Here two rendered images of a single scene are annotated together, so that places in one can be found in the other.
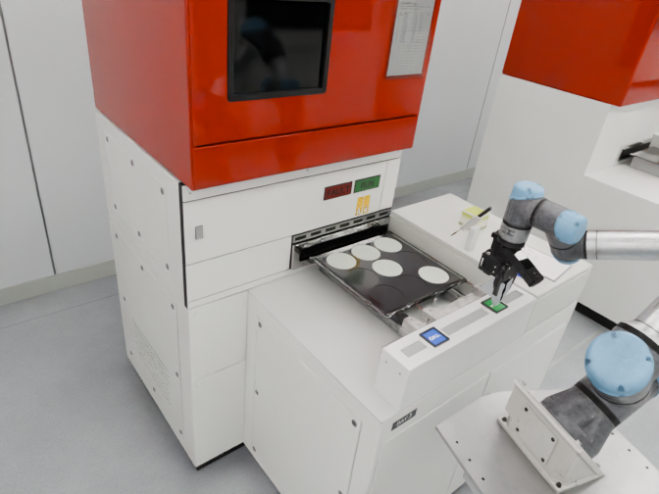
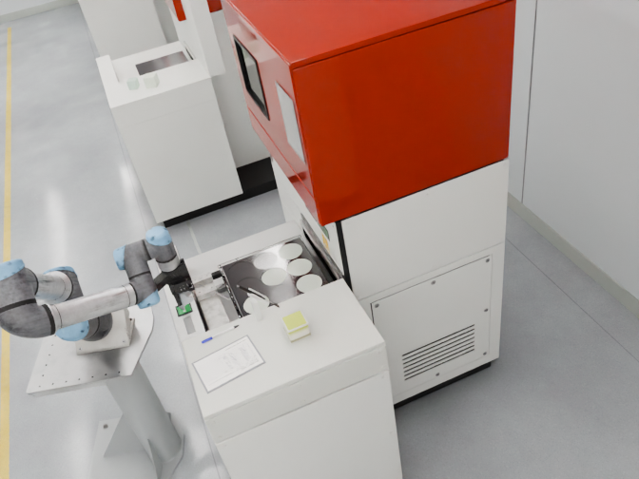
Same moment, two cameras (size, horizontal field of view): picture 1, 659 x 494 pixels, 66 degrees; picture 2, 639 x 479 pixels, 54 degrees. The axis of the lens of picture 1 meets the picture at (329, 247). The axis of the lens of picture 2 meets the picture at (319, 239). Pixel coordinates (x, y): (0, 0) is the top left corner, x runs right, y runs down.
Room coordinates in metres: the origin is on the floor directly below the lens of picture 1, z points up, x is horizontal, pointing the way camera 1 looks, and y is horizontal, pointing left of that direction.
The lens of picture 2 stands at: (2.42, -1.71, 2.53)
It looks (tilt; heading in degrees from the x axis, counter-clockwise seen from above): 39 degrees down; 117
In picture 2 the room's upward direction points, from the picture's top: 11 degrees counter-clockwise
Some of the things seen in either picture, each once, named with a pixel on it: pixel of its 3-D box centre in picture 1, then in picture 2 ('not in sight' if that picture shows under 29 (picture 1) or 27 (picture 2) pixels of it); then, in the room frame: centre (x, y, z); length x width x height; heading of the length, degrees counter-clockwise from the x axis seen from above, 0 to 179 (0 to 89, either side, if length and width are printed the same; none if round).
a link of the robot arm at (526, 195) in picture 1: (524, 205); (160, 244); (1.19, -0.48, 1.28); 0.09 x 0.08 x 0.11; 41
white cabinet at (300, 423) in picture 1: (400, 384); (280, 378); (1.39, -0.33, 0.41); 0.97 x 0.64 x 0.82; 132
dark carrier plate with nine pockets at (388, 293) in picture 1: (386, 268); (274, 277); (1.41, -0.20, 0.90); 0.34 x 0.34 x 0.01; 42
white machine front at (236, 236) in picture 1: (302, 219); (304, 207); (1.45, 0.10, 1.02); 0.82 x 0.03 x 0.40; 132
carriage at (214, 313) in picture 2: (450, 318); (213, 310); (1.23, -0.39, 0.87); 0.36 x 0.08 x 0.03; 132
